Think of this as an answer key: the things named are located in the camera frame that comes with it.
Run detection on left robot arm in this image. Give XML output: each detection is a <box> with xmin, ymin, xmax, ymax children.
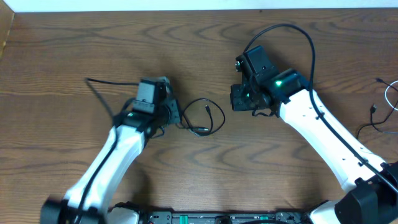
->
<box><xmin>40</xmin><ymin>77</ymin><xmax>180</xmax><ymax>223</ymax></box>

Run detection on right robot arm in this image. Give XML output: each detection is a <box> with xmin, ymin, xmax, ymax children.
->
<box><xmin>231</xmin><ymin>69</ymin><xmax>397</xmax><ymax>223</ymax></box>

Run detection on white usb cable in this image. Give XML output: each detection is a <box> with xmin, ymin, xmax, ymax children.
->
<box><xmin>384</xmin><ymin>80</ymin><xmax>398</xmax><ymax>111</ymax></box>

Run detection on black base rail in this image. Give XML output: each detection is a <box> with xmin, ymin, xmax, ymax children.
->
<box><xmin>107</xmin><ymin>211</ymin><xmax>312</xmax><ymax>224</ymax></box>

